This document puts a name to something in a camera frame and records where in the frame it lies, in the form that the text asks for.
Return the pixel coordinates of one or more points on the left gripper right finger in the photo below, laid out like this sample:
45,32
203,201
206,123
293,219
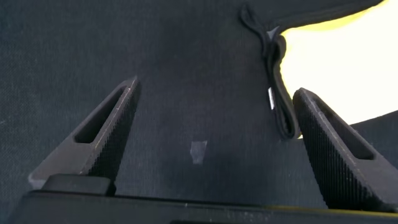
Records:
345,161

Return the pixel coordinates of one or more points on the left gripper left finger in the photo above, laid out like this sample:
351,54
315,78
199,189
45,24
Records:
99,140

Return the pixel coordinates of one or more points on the yellow towel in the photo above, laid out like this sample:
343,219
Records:
342,71

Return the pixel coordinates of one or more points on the small white tag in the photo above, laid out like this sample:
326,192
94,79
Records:
271,98

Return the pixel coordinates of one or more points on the small grey tape piece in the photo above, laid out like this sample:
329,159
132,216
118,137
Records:
198,152

